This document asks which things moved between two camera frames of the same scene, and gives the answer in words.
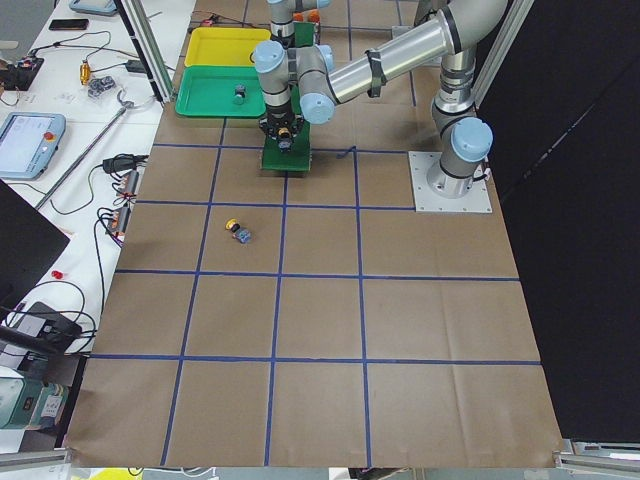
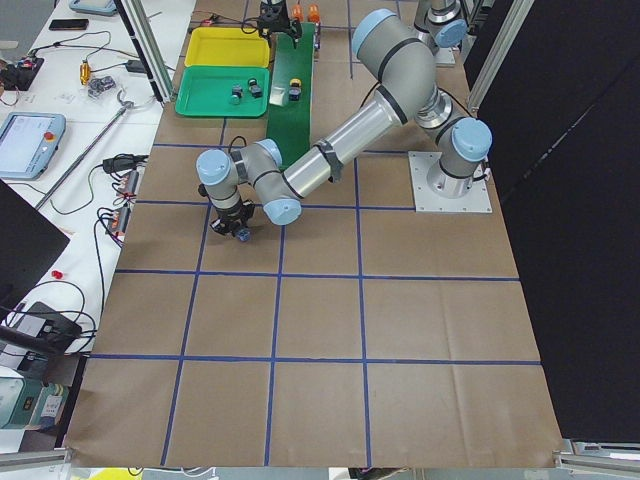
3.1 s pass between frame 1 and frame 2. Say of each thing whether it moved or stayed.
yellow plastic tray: stayed
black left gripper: moved
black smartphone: stayed
